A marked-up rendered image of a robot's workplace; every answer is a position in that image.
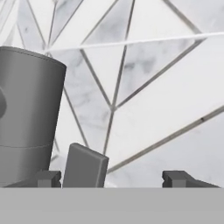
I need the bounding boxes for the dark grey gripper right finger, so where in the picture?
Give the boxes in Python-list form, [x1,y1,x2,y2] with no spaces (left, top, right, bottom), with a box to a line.
[162,170,221,188]

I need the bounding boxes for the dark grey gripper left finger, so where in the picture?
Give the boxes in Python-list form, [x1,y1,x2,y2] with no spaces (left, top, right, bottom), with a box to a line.
[6,170,62,188]

